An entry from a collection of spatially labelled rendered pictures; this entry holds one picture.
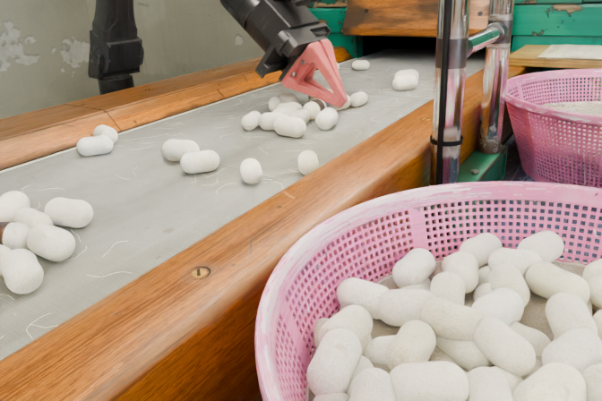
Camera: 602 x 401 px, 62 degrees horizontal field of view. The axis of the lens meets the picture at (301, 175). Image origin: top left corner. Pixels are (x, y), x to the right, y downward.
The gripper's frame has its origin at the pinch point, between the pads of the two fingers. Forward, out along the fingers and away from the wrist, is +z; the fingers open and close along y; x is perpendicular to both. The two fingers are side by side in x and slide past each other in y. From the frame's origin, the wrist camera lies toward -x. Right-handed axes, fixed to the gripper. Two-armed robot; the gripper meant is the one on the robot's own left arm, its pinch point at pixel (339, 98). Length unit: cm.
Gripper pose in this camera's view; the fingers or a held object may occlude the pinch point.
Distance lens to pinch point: 62.2
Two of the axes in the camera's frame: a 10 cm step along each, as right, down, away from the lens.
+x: -5.2, 5.8, 6.2
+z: 6.5, 7.4, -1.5
